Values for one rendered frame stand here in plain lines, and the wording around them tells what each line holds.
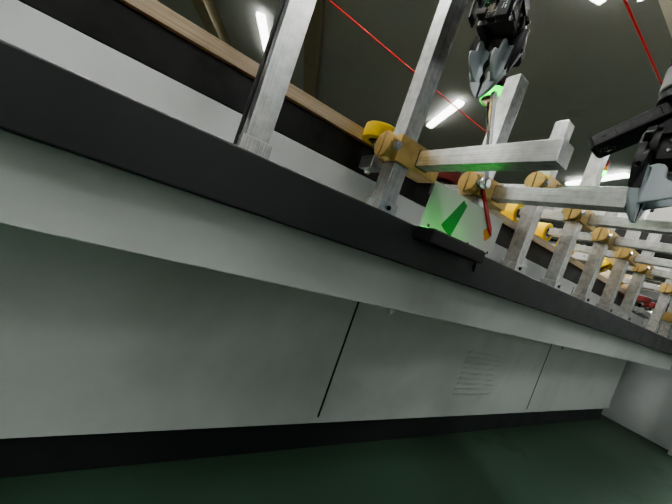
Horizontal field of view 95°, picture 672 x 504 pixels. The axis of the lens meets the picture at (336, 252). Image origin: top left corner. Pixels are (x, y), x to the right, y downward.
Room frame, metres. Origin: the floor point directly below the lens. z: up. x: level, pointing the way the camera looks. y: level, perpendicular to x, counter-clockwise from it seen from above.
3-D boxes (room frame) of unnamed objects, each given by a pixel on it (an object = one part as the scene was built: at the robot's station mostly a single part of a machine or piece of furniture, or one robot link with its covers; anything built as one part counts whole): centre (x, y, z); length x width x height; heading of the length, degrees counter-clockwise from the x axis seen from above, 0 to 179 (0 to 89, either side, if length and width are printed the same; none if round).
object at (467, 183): (0.74, -0.28, 0.85); 0.14 x 0.06 x 0.05; 122
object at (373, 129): (0.74, -0.01, 0.85); 0.08 x 0.08 x 0.11
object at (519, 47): (0.55, -0.16, 1.03); 0.05 x 0.02 x 0.09; 52
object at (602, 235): (1.14, -0.92, 0.95); 0.14 x 0.06 x 0.05; 122
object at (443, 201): (0.69, -0.25, 0.75); 0.26 x 0.01 x 0.10; 122
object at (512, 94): (0.73, -0.26, 0.87); 0.04 x 0.04 x 0.48; 32
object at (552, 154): (0.58, -0.11, 0.82); 0.44 x 0.03 x 0.04; 32
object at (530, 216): (0.86, -0.48, 0.89); 0.04 x 0.04 x 0.48; 32
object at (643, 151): (0.51, -0.42, 0.90); 0.05 x 0.02 x 0.09; 122
